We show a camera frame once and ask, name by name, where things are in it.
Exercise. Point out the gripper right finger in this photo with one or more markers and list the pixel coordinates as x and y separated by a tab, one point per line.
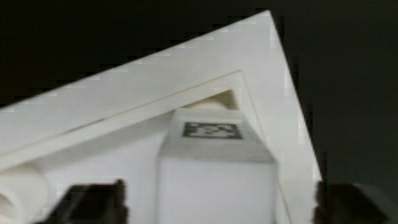
352	204

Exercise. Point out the white leg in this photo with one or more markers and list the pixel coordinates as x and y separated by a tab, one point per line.
216	171

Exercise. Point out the white square table top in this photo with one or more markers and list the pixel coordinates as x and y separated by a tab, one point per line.
82	134

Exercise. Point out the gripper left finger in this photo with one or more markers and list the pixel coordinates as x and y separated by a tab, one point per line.
91	205

